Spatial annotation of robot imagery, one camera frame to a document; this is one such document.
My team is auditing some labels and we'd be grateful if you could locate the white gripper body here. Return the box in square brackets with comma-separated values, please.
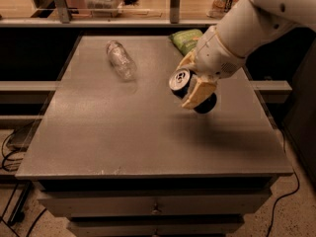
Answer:
[195, 27, 245, 80]

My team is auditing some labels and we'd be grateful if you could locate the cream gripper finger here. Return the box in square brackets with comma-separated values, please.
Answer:
[182, 75, 216, 110]
[177, 49, 197, 71]

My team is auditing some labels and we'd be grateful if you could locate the blue pepsi can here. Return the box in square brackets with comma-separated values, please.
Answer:
[169, 67, 217, 114]

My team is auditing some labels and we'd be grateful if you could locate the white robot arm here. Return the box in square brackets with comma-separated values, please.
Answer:
[172, 0, 316, 110]

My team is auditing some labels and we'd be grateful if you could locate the green chip bag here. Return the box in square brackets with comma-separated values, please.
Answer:
[169, 29, 202, 55]

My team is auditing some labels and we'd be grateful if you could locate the clear plastic bottle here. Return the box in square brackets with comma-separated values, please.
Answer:
[106, 40, 137, 81]

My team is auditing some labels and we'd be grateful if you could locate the clear plastic container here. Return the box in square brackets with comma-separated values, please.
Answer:
[85, 0, 122, 18]

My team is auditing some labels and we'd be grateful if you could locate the grey drawer cabinet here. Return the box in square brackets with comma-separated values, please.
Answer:
[18, 36, 292, 237]

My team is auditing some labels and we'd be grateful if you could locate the metal shelf frame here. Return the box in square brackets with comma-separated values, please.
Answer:
[0, 0, 222, 28]

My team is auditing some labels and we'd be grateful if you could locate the black floor cable right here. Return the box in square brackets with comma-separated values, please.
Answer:
[265, 140, 301, 237]

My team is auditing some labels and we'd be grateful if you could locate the black floor cables left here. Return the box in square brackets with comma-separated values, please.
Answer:
[0, 128, 47, 237]

